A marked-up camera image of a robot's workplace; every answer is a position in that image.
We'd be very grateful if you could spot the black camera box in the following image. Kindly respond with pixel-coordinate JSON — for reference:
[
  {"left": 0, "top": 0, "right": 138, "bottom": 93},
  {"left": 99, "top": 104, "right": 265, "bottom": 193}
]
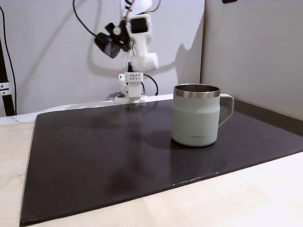
[{"left": 94, "top": 22, "right": 131, "bottom": 59}]

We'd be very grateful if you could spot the black table mat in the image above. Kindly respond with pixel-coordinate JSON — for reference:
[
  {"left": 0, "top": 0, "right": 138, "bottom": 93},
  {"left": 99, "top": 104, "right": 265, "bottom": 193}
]
[{"left": 19, "top": 98, "right": 303, "bottom": 225}]

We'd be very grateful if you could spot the pale green steel-rimmed mug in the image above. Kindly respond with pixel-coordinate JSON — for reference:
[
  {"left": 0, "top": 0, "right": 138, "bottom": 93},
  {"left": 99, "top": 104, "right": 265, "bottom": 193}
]
[{"left": 170, "top": 83, "right": 235, "bottom": 148}]

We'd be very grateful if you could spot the black stand pole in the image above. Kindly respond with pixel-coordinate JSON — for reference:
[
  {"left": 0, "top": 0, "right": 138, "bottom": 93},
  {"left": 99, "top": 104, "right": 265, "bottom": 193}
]
[{"left": 0, "top": 35, "right": 16, "bottom": 117}]

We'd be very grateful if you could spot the black cable by pole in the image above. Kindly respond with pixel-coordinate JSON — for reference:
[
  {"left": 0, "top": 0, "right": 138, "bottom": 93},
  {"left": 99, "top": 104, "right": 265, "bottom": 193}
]
[{"left": 0, "top": 4, "right": 18, "bottom": 116}]

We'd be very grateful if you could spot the black camera cable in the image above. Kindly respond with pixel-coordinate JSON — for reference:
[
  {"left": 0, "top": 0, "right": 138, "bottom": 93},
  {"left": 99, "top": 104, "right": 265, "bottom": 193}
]
[{"left": 72, "top": 0, "right": 98, "bottom": 37}]

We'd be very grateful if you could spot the grey table clamp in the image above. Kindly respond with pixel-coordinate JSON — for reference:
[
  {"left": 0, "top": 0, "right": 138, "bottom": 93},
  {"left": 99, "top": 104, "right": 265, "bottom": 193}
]
[{"left": 107, "top": 92, "right": 125, "bottom": 101}]

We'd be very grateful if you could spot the black base cable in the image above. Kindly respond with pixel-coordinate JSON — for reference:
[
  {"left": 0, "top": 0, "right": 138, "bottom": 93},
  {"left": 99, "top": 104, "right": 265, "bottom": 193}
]
[{"left": 142, "top": 74, "right": 159, "bottom": 96}]

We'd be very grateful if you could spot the white pole bracket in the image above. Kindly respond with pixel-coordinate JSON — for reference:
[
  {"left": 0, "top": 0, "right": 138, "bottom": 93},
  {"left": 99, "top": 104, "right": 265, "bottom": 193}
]
[{"left": 0, "top": 82, "right": 11, "bottom": 96}]

